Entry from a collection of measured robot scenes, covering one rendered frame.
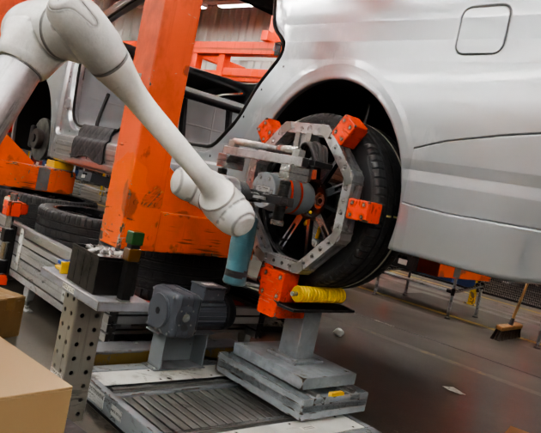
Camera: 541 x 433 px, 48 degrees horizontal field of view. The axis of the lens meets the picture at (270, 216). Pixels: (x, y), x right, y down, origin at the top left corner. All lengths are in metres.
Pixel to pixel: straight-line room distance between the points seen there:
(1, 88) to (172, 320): 1.16
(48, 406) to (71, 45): 0.76
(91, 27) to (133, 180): 1.02
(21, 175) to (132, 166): 1.96
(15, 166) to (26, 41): 2.74
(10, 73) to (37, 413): 0.74
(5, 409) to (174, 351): 1.42
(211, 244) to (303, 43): 0.91
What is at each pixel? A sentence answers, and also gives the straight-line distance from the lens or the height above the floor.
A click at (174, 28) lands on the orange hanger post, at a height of 1.37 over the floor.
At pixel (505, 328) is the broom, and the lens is 5.47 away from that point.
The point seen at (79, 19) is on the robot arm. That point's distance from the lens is 1.43.
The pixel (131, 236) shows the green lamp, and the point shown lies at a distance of 1.82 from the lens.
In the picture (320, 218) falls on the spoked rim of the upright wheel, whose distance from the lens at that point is 2.29.
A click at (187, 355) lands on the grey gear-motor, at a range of 2.65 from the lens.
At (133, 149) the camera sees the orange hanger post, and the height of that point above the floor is 0.90.
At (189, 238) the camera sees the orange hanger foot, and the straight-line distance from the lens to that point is 2.54.
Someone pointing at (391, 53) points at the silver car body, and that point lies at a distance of 2.24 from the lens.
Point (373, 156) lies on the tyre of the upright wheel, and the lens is 2.16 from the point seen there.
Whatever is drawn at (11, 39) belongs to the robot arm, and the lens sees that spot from 1.55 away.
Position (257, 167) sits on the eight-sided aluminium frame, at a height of 0.93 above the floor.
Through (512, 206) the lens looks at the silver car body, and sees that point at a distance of 1.88.
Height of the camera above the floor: 0.88
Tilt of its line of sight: 3 degrees down
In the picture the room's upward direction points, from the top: 12 degrees clockwise
